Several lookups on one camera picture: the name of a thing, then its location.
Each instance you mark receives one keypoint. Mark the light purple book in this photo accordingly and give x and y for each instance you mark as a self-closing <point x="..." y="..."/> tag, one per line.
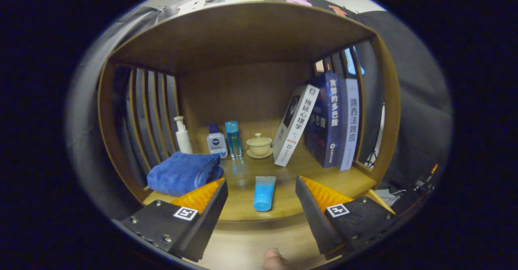
<point x="350" y="120"/>

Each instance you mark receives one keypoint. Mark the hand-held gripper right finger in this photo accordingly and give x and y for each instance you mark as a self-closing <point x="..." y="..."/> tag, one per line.
<point x="313" y="221"/>

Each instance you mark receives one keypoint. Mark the clear blue bottle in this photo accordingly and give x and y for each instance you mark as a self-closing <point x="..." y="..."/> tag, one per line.
<point x="233" y="140"/>

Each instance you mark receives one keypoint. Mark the white bottle with blue cap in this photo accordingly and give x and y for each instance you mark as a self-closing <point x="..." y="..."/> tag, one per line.
<point x="217" y="142"/>

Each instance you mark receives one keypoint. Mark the white book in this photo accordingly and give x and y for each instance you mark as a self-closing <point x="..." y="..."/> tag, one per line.
<point x="295" y="124"/>

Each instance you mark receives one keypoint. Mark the beige lidded teacup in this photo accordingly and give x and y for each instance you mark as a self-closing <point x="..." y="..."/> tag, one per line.
<point x="259" y="145"/>

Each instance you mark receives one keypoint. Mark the wooden countertop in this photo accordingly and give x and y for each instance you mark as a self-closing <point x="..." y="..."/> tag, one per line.
<point x="285" y="193"/>

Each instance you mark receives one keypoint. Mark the black device with orange part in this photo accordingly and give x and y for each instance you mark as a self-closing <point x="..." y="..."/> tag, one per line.
<point x="423" y="181"/>

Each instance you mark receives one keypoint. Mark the black backdrop cloth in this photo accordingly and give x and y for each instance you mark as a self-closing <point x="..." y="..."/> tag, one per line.
<point x="417" y="112"/>

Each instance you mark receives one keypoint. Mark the light blue tube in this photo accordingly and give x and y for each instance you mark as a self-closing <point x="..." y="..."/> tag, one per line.
<point x="264" y="193"/>

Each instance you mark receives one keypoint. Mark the white pump bottle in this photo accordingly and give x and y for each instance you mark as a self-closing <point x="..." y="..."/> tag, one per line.
<point x="184" y="140"/>

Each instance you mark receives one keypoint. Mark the dark blue book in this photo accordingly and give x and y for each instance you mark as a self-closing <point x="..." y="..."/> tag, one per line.
<point x="330" y="120"/>

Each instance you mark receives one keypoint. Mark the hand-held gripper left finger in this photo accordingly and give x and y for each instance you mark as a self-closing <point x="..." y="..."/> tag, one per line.
<point x="206" y="225"/>

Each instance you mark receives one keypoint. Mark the folded blue towel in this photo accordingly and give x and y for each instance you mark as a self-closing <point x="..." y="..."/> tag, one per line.
<point x="182" y="173"/>

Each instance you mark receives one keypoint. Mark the wooden cabinet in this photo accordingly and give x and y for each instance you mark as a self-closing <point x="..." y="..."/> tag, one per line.
<point x="243" y="35"/>

